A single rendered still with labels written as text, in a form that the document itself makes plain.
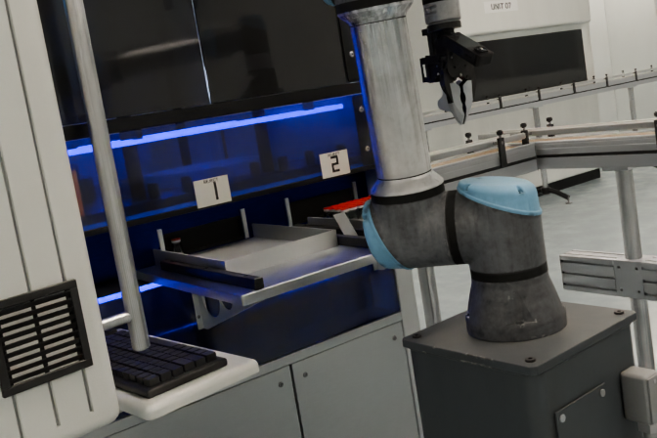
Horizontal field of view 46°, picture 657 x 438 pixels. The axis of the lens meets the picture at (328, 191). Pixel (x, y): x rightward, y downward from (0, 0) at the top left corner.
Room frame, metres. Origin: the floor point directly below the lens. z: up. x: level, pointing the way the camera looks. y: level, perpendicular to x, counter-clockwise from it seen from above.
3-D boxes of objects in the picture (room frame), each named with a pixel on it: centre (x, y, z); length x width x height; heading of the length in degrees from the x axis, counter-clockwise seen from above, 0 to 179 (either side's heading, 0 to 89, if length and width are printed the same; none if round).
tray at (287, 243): (1.61, 0.20, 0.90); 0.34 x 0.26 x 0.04; 35
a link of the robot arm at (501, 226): (1.15, -0.25, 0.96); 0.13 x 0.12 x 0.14; 69
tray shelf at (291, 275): (1.65, 0.02, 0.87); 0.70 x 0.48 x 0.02; 125
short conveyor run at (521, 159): (2.32, -0.37, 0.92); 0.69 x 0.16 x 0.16; 125
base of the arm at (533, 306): (1.14, -0.25, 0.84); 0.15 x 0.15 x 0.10
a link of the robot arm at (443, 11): (1.61, -0.29, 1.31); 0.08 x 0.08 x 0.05
